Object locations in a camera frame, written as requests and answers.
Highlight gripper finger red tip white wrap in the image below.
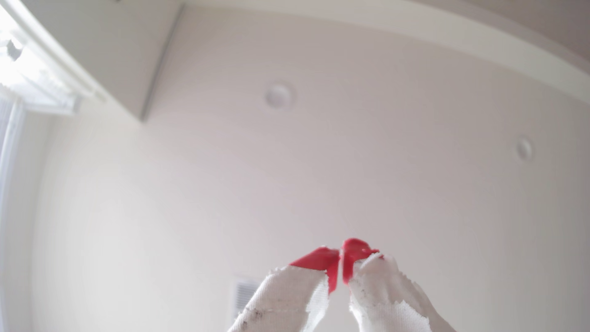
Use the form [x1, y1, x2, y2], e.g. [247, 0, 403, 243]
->
[228, 247, 342, 332]
[341, 238, 457, 332]

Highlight round white ceiling light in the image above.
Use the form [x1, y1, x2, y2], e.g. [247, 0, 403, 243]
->
[265, 82, 294, 110]
[515, 136, 534, 162]

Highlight white sheer curtain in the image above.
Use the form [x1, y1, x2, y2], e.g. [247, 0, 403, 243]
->
[0, 99, 24, 332]

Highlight white window blind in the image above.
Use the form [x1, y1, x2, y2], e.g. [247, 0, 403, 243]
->
[0, 0, 109, 116]

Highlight white wall vent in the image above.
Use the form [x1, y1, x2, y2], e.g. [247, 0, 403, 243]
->
[233, 277, 261, 323]

